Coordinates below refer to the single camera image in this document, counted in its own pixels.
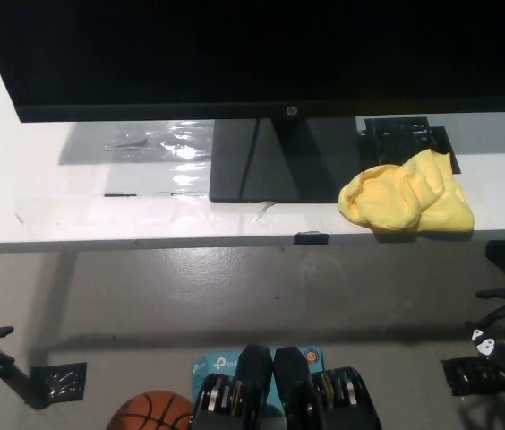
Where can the black floor tape patch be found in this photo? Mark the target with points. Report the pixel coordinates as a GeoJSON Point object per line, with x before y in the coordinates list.
{"type": "Point", "coordinates": [463, 378]}
{"type": "Point", "coordinates": [60, 380]}

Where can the black metal desk leg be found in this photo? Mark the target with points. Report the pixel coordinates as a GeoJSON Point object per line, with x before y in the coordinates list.
{"type": "Point", "coordinates": [24, 385]}

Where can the black left robot leg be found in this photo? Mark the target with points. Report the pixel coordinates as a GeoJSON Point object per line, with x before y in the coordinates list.
{"type": "Point", "coordinates": [252, 372]}

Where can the clear tape scrap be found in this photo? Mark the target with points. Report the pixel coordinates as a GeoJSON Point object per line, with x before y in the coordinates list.
{"type": "Point", "coordinates": [265, 208]}

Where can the yellow microfiber cloth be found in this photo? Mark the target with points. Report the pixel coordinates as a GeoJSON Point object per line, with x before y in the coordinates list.
{"type": "Point", "coordinates": [396, 197]}

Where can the black HP computer monitor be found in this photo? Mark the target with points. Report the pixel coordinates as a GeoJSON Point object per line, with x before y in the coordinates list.
{"type": "Point", "coordinates": [234, 54]}

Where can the teal tp-link cardboard box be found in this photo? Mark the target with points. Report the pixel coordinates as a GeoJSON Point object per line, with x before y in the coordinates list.
{"type": "Point", "coordinates": [216, 365]}

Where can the clear plastic tape sheet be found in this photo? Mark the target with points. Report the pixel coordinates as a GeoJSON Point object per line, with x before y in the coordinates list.
{"type": "Point", "coordinates": [181, 152]}

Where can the orange basketball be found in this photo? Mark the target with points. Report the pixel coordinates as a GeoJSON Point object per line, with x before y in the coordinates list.
{"type": "Point", "coordinates": [145, 412]}

